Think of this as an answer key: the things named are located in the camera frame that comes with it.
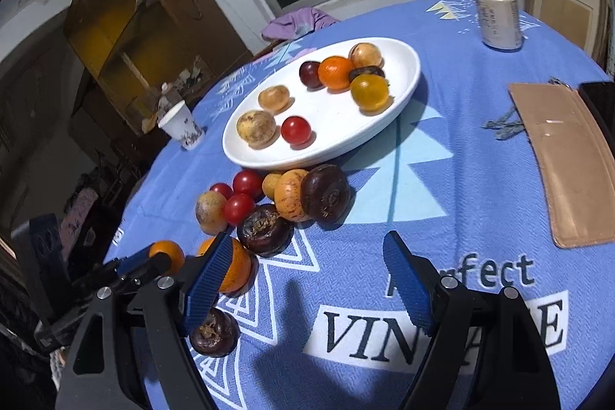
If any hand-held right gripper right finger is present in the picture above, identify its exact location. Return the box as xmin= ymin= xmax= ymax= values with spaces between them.
xmin=383 ymin=231 xmax=561 ymax=410

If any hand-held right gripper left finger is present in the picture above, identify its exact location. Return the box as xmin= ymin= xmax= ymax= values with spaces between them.
xmin=55 ymin=232 xmax=235 ymax=410

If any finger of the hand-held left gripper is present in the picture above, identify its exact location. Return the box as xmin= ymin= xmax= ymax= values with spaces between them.
xmin=122 ymin=257 xmax=175 ymax=295
xmin=72 ymin=247 xmax=157 ymax=293

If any small orange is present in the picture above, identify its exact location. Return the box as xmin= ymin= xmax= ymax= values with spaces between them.
xmin=148 ymin=240 xmax=186 ymax=276

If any large orange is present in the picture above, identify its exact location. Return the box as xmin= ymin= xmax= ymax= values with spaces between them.
xmin=197 ymin=237 xmax=253 ymax=294

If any dark brown water chestnut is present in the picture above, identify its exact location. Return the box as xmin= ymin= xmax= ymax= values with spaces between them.
xmin=237 ymin=203 xmax=295 ymax=257
xmin=348 ymin=65 xmax=386 ymax=83
xmin=300 ymin=164 xmax=352 ymax=226
xmin=189 ymin=308 xmax=241 ymax=359

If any red cherry tomato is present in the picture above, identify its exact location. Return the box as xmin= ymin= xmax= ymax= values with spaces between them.
xmin=281 ymin=115 xmax=312 ymax=146
xmin=222 ymin=193 xmax=257 ymax=226
xmin=233 ymin=170 xmax=264 ymax=198

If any small tan round fruit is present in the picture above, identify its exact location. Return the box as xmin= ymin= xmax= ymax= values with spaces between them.
xmin=262 ymin=172 xmax=284 ymax=202

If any tan speckled round fruit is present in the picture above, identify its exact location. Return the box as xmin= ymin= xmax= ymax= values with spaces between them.
xmin=236 ymin=110 xmax=278 ymax=149

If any white oval plate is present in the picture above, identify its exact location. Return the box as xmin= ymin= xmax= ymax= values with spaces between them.
xmin=222 ymin=37 xmax=422 ymax=171

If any yellowish orange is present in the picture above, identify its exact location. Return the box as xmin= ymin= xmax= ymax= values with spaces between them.
xmin=350 ymin=74 xmax=391 ymax=111

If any peach round fruit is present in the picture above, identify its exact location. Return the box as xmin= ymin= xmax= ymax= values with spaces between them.
xmin=258 ymin=86 xmax=291 ymax=113

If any large tan round fruit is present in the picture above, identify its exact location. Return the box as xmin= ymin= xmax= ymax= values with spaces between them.
xmin=348 ymin=42 xmax=384 ymax=70

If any blue printed tablecloth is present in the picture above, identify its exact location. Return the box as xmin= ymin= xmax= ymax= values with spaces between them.
xmin=103 ymin=0 xmax=615 ymax=410

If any white paper cup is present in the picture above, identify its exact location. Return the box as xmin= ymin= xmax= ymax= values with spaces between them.
xmin=158 ymin=100 xmax=205 ymax=151

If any tan folio phone case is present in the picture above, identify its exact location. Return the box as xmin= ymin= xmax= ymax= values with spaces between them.
xmin=508 ymin=82 xmax=615 ymax=249

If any wooden cabinet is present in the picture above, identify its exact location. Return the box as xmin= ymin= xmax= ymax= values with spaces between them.
xmin=62 ymin=0 xmax=253 ymax=137

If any black smartphone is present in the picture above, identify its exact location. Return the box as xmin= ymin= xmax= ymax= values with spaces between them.
xmin=579 ymin=81 xmax=615 ymax=132

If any purple cloth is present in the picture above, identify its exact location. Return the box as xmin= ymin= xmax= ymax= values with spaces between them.
xmin=262 ymin=8 xmax=339 ymax=41

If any white drink can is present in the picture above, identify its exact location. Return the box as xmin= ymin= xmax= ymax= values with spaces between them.
xmin=473 ymin=0 xmax=524 ymax=53

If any grey key strap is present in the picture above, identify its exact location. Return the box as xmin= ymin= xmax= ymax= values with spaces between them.
xmin=483 ymin=110 xmax=527 ymax=142

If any wooden picture frame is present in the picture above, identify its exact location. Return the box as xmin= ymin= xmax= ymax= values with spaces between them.
xmin=526 ymin=0 xmax=611 ymax=65

